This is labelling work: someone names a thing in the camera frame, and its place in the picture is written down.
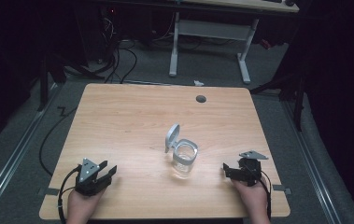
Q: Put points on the desk with white legs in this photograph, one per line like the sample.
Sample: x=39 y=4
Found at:
x=212 y=29

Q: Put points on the person's right hand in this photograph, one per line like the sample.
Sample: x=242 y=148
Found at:
x=254 y=199

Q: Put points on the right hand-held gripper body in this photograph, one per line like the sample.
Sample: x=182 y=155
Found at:
x=250 y=169

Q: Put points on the grey tape strip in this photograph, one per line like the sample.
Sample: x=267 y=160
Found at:
x=282 y=188
x=49 y=191

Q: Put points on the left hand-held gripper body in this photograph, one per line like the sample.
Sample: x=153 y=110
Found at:
x=87 y=180

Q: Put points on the black metal stand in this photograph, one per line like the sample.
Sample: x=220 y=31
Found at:
x=296 y=93
x=45 y=84

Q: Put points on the person's left hand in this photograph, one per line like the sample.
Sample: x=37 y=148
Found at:
x=81 y=205

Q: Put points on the black round table grommet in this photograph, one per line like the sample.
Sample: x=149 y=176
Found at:
x=201 y=99

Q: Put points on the small white scrap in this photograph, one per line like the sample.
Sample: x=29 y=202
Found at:
x=198 y=83

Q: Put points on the metal floor rail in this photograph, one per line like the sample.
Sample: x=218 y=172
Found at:
x=12 y=155
x=311 y=168

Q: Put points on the glass jar with grey lid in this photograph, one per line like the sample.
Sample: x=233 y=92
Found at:
x=182 y=155

